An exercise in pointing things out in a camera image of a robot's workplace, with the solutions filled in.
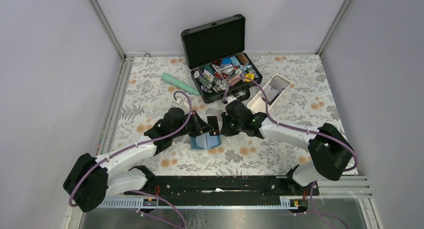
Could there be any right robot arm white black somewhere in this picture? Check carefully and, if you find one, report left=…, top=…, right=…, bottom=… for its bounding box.
left=220, top=99, right=354, bottom=195

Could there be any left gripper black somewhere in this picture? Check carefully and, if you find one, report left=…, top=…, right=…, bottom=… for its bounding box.
left=171, top=110, right=214, bottom=139

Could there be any blue leather card holder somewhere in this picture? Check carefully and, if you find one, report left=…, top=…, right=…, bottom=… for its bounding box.
left=190, top=131, right=222, bottom=150

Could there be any silver VIP card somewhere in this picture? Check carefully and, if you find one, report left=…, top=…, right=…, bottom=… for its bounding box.
left=265, top=86, right=280, bottom=105

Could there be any slotted cable duct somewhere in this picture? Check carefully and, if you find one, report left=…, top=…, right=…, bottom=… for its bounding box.
left=98, top=195, right=298, bottom=210

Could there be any yellow round chip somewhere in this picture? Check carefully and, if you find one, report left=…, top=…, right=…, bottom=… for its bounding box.
left=243, top=73, right=255, bottom=83

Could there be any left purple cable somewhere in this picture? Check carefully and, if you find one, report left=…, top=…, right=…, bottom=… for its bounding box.
left=68, top=90, right=194, bottom=208

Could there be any black VIP card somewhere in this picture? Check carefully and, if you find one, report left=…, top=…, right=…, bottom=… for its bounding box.
left=206, top=116, right=220, bottom=136

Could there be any black poker chip case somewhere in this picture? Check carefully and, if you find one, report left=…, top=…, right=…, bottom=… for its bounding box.
left=180, top=14, right=263, bottom=104

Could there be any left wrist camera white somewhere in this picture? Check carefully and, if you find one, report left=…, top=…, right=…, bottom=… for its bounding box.
left=176, top=98, right=191, bottom=114

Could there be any purple cable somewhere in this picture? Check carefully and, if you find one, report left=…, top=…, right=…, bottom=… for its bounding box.
left=68, top=90, right=194, bottom=208
left=222, top=76, right=359, bottom=172

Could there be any white plastic card tray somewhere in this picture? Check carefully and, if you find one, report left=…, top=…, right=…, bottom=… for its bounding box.
left=247, top=74, right=292, bottom=113

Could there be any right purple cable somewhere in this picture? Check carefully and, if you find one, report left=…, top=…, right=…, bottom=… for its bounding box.
left=222, top=76, right=359, bottom=172

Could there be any mint green cylindrical device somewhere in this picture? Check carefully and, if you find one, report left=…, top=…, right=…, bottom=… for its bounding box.
left=161, top=73, right=200, bottom=96

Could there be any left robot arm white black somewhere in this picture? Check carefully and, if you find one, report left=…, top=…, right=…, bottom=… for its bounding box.
left=63, top=107, right=215, bottom=212

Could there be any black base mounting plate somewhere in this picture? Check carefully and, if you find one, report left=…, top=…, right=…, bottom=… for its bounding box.
left=139, top=165, right=320, bottom=200

